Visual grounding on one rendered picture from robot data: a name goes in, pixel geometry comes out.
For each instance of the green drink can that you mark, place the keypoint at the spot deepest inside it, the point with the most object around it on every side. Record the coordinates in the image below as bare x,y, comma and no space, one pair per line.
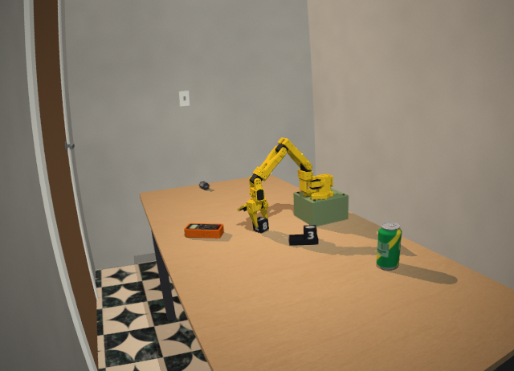
389,245

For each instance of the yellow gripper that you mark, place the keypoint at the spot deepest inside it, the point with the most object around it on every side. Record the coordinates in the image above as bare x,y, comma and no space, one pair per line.
252,207

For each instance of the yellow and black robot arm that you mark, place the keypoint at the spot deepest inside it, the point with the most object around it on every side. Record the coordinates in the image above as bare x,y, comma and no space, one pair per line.
320,183

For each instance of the orange digital multimeter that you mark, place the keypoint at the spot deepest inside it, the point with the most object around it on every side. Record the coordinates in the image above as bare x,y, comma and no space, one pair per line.
202,230

